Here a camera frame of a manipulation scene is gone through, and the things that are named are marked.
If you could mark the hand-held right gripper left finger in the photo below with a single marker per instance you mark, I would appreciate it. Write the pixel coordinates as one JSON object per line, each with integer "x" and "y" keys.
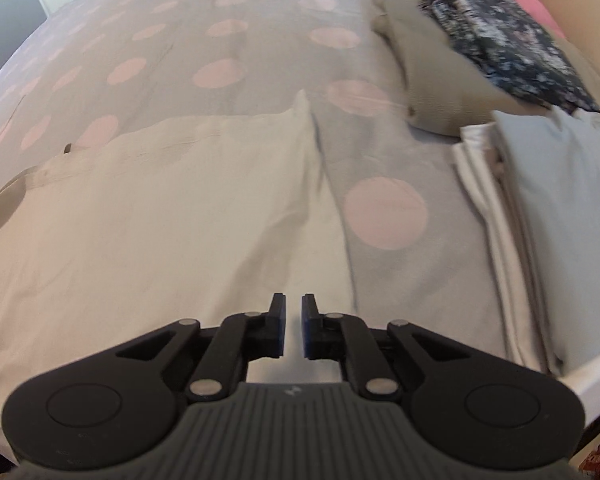
{"x": 280, "y": 332}

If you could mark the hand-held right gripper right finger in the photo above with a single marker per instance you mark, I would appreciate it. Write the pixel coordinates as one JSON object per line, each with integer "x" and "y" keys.
{"x": 307, "y": 332}

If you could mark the cream garment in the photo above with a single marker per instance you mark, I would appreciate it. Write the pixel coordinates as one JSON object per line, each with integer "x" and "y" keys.
{"x": 155, "y": 220}

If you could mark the white folded garment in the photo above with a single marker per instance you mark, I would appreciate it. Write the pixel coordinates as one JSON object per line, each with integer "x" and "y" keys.
{"x": 485, "y": 175}

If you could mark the light blue folded garment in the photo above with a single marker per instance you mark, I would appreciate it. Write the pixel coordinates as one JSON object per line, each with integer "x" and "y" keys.
{"x": 570, "y": 220}

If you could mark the khaki folded garment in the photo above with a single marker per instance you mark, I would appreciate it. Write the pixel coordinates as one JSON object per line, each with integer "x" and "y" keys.
{"x": 430, "y": 70}

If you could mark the bed with polka dot sheet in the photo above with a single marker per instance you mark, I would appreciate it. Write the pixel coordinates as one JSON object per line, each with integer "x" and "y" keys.
{"x": 260, "y": 35}

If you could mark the dark floral garment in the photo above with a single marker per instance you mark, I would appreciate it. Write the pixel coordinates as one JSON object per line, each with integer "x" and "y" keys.
{"x": 510, "y": 45}

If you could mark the beige padded headboard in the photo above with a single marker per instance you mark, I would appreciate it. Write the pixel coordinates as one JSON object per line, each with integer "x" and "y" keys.
{"x": 580, "y": 0}

